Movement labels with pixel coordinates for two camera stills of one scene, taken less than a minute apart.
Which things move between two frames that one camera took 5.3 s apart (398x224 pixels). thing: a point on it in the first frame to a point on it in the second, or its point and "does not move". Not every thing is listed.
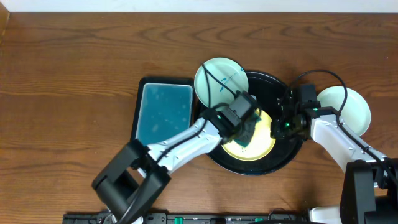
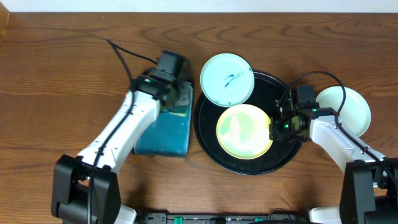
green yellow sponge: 249,130 to 178,110
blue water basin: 165,111 does not move
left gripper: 249,130 to 173,96
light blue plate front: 355,112 does not move
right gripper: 276,130 does not move
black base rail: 190,218 does not move
